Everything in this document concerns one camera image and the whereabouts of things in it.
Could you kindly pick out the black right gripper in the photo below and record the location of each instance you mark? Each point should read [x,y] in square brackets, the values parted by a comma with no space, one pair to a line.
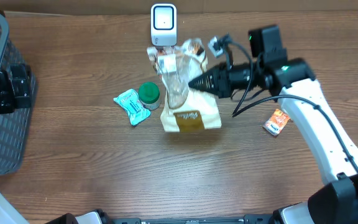
[220,78]

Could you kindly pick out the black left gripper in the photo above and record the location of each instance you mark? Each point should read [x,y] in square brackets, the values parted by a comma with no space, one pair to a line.
[11,99]

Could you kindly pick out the beige dried food pouch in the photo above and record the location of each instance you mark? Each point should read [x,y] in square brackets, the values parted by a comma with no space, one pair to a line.
[185,109]

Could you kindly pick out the green lid jar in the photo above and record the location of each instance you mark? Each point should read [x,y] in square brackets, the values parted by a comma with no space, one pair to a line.
[149,95]

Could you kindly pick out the orange tissue pack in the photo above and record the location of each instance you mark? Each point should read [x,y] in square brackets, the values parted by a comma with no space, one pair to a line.
[275,124]

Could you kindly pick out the teal snack wrapper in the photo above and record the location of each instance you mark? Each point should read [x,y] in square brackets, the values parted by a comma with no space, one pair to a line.
[130,103]

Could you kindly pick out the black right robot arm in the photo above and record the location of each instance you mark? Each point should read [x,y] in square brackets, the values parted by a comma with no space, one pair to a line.
[294,86]

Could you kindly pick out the white barcode scanner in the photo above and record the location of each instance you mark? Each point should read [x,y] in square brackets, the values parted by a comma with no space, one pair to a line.
[163,24]

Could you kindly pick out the grey plastic mesh basket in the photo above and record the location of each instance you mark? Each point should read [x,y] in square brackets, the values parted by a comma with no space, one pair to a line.
[14,127]

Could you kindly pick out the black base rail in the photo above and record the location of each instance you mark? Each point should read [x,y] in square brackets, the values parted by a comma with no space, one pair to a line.
[197,221]

